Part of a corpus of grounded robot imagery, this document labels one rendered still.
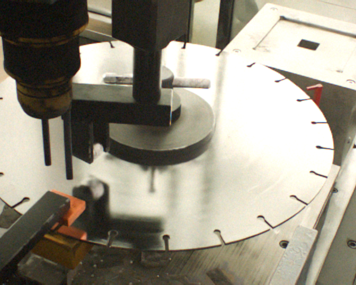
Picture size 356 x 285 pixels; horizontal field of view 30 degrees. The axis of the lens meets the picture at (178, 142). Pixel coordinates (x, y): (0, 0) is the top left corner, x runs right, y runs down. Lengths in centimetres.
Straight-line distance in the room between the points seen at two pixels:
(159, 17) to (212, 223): 17
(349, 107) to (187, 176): 33
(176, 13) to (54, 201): 16
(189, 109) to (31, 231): 22
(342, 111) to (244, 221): 35
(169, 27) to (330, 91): 39
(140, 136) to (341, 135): 34
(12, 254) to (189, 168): 18
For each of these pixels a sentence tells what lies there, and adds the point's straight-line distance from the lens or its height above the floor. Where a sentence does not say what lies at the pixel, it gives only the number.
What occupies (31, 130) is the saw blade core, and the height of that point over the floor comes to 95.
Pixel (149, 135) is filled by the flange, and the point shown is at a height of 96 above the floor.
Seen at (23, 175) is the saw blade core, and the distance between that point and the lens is 56.
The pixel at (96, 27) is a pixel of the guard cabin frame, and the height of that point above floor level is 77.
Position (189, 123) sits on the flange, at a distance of 60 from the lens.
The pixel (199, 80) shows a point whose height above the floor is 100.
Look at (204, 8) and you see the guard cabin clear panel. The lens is 108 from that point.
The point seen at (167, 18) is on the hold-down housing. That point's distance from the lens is 46.
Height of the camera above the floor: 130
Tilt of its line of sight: 36 degrees down
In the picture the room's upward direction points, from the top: 4 degrees clockwise
